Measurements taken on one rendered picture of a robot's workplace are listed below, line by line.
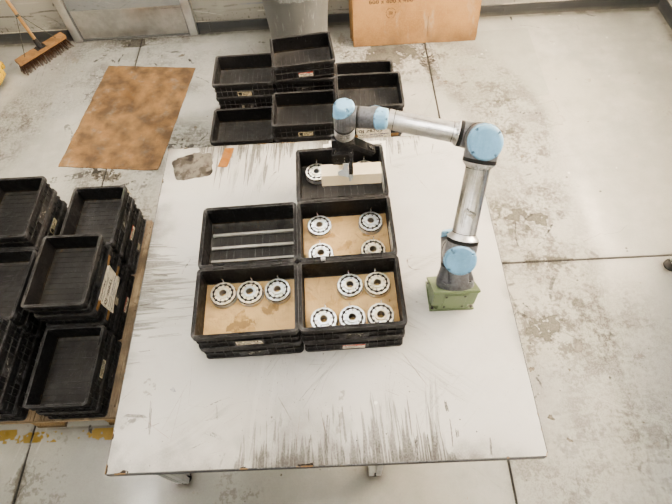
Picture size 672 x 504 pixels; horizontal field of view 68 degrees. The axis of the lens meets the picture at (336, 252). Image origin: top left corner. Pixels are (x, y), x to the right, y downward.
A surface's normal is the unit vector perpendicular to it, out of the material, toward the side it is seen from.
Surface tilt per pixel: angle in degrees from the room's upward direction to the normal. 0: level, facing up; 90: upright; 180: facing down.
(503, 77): 0
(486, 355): 0
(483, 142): 42
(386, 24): 73
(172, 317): 0
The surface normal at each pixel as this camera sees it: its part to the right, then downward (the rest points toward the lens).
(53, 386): -0.04, -0.53
